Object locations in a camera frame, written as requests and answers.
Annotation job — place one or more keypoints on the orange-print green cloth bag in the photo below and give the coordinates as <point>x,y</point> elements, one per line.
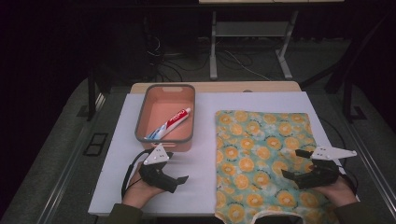
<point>258,146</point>

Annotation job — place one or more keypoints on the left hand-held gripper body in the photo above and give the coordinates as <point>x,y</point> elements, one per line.
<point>157,175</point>

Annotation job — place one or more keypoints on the wooden table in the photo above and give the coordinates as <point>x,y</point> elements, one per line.
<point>218,86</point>

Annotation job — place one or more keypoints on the orange bin with grey rim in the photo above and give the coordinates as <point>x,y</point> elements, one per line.
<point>162,109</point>

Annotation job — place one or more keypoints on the grey metal stand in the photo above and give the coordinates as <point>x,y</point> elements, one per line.
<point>249,29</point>

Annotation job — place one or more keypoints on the person's right hand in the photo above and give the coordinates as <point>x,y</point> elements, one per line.
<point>337,191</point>

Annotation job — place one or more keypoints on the red white blue toothpaste tube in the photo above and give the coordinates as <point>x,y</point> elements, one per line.
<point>174,120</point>

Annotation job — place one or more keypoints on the white board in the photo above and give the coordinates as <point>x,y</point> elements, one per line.
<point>193,174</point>

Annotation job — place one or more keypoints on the person's left hand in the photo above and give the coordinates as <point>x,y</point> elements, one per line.
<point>140,191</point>

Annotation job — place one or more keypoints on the black metal stand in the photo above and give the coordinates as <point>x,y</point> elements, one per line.
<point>91,93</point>
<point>348,93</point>

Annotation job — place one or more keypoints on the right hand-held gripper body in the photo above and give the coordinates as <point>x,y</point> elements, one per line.
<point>322,174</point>

